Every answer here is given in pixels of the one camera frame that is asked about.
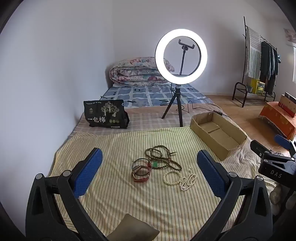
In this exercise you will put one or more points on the black coat rack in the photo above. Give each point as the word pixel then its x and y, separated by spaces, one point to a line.
pixel 238 85

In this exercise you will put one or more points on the black phone holder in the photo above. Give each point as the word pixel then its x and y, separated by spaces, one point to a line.
pixel 182 60

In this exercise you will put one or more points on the blue checked bedsheet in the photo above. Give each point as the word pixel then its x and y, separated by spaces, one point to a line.
pixel 143 95

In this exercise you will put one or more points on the orange cloth covered box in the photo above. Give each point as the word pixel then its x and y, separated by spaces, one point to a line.
pixel 277 118

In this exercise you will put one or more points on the striped towel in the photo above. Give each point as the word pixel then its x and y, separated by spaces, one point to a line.
pixel 253 53

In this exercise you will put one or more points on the cardboard box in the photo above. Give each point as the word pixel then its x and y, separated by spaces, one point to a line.
pixel 222 139

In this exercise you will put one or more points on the dark hanging clothes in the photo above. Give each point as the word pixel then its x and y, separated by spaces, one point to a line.
pixel 268 60

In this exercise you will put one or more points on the black tripod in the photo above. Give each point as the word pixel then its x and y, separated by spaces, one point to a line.
pixel 179 109

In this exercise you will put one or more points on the folded floral quilt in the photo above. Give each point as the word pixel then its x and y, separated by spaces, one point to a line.
pixel 134 74

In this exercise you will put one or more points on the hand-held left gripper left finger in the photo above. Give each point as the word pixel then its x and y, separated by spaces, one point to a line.
pixel 89 171

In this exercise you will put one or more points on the yellow crate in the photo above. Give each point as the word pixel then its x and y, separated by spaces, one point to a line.
pixel 257 87

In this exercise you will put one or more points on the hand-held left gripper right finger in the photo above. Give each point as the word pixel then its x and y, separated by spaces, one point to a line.
pixel 209 176

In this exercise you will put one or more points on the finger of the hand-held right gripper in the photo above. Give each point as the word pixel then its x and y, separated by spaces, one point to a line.
pixel 285 142
pixel 257 148

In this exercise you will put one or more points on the yellow striped cloth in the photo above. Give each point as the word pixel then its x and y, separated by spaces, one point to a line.
pixel 129 204

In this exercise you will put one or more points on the khaki cushion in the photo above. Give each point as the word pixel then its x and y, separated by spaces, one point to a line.
pixel 134 227

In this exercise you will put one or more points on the thin dark bangle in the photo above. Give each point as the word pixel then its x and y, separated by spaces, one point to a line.
pixel 134 163

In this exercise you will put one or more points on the brown cardboard carton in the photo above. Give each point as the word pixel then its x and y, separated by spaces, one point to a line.
pixel 288 104

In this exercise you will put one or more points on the black printed bag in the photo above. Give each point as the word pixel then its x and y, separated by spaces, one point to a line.
pixel 104 113

